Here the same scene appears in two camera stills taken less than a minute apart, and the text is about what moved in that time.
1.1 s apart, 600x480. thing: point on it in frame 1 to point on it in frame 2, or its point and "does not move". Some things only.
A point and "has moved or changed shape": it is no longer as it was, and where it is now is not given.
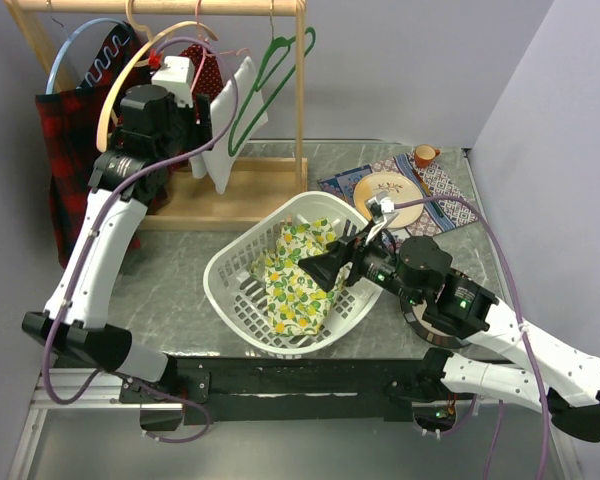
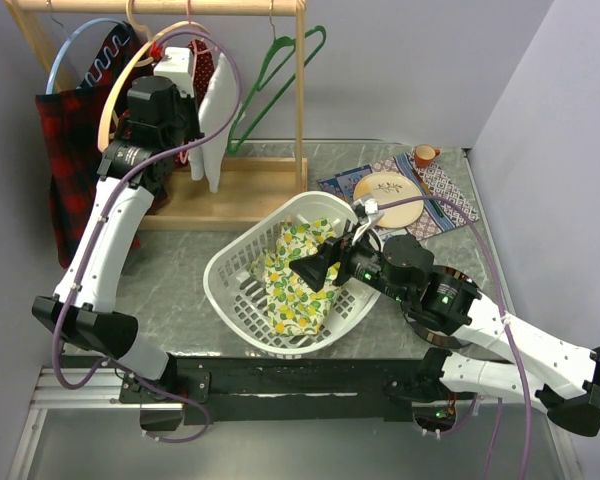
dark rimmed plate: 414,316 does not move
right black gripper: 324,268 does not move
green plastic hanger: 273,56 has moved or changed shape
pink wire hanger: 205,52 to 196,52
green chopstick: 426,188 does not move
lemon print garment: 297,304 does not move
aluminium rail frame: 102,394 does not move
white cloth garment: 236,115 has moved or changed shape
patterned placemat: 443,208 does not move
